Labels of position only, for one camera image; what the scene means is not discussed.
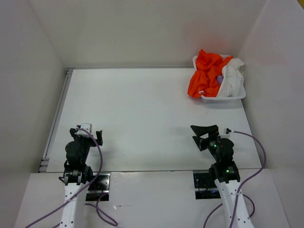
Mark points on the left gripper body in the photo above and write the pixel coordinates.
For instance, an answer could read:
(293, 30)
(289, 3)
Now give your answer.
(85, 143)

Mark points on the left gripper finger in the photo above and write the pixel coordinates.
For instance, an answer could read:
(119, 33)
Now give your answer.
(73, 132)
(99, 137)

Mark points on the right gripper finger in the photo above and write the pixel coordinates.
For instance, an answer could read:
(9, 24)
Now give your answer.
(200, 142)
(203, 130)

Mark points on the white t shirt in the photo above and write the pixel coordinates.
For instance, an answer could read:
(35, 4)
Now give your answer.
(233, 80)

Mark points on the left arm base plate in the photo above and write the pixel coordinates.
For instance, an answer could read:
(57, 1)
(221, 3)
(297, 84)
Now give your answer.
(99, 189)

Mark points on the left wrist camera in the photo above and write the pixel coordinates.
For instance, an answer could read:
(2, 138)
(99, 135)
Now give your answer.
(83, 129)

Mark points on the aluminium table edge rail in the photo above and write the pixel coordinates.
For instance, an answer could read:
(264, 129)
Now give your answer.
(53, 130)

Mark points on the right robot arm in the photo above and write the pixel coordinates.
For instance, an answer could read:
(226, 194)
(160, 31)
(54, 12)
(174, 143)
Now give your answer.
(224, 173)

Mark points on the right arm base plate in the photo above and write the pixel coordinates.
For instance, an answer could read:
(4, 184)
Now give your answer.
(204, 186)

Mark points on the orange t shirt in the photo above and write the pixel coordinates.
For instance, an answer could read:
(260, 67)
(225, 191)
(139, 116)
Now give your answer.
(204, 81)

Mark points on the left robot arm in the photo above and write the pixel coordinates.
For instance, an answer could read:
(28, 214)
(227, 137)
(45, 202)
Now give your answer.
(77, 175)

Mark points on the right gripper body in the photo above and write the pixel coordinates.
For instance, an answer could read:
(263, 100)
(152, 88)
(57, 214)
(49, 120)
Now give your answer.
(211, 145)

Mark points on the purple t shirt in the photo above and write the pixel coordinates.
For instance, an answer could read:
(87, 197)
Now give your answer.
(219, 79)

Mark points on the white plastic basket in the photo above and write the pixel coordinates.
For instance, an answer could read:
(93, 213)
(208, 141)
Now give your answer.
(217, 99)

